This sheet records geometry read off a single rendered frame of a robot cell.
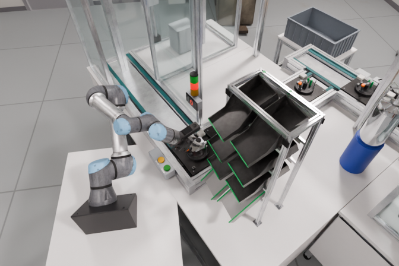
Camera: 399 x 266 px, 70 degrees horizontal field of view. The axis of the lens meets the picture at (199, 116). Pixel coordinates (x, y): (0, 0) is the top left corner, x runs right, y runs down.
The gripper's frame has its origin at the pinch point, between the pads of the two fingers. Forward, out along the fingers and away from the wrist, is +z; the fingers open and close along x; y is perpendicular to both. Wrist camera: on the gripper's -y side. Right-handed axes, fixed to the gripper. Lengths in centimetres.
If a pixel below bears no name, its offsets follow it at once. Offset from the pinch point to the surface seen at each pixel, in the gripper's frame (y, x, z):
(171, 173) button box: 28.6, -4.2, 6.6
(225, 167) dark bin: -2.9, 22.7, -1.7
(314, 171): -27, 40, 64
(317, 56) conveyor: -96, -37, 110
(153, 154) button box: 30.0, -21.4, 3.4
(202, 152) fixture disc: 8.9, -3.8, 17.3
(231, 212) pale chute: 14.2, 37.1, 11.4
